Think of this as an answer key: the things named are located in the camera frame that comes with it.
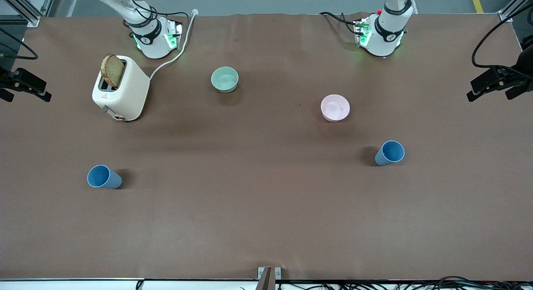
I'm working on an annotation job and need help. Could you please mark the blue plastic cup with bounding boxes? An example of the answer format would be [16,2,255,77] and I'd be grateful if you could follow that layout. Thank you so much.
[375,140,405,166]
[87,165,123,189]

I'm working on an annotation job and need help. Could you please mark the brown bread slice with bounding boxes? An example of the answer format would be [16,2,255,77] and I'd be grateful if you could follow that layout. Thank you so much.
[101,54,125,89]

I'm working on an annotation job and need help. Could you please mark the cream white toaster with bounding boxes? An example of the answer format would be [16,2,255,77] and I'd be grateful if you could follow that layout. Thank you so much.
[92,55,150,122]

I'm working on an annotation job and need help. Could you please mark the pink bowl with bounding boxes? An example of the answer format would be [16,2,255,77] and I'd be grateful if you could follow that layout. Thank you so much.
[321,94,351,122]

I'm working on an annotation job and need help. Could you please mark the mint green bowl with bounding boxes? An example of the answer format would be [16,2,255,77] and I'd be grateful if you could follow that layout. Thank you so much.
[211,66,239,93]

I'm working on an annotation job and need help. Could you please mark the brown table cover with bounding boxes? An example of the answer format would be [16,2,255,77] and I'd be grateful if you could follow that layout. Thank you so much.
[0,12,533,281]

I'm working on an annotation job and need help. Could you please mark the aluminium frame post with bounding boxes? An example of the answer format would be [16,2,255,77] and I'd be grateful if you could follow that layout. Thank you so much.
[0,0,57,27]
[498,0,533,22]

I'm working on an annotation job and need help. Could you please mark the black right base cable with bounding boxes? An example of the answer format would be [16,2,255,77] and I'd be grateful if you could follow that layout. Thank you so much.
[121,0,190,32]

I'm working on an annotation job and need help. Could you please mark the black base cable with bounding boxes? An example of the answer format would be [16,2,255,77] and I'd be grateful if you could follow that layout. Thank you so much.
[320,11,363,35]
[121,0,190,32]

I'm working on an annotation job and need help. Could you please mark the white toaster power cable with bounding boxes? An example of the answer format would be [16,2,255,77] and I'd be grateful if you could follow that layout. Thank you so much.
[149,9,198,80]

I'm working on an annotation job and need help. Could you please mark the black left base cable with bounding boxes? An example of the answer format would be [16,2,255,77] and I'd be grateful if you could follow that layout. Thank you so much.
[320,11,363,35]

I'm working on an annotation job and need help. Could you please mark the black cable bundle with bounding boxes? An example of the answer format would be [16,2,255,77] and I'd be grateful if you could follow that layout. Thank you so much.
[275,275,533,290]

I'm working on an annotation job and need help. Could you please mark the grey metal camera bracket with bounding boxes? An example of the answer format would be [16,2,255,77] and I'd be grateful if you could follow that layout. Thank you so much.
[257,267,282,290]

